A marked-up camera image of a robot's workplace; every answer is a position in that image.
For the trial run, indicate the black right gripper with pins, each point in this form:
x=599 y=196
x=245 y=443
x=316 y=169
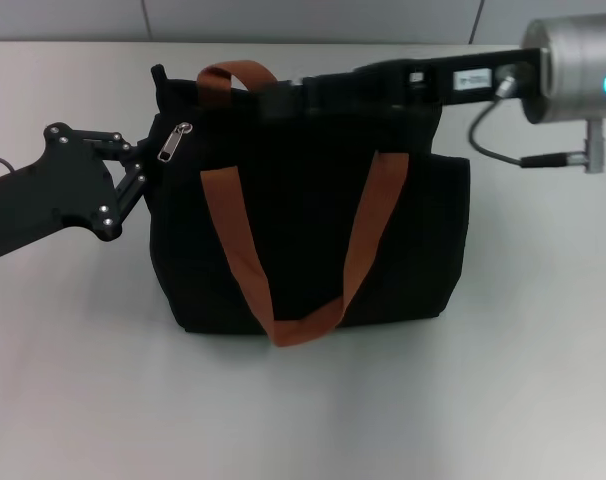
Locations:
x=433 y=80

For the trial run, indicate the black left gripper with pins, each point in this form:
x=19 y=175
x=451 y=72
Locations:
x=43 y=200

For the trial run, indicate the silver metal zipper pull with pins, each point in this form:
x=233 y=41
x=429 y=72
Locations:
x=170 y=145

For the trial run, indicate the black fabric food bag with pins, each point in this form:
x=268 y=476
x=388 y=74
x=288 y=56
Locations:
x=303 y=225

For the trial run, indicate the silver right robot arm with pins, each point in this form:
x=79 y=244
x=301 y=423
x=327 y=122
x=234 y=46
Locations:
x=578 y=65

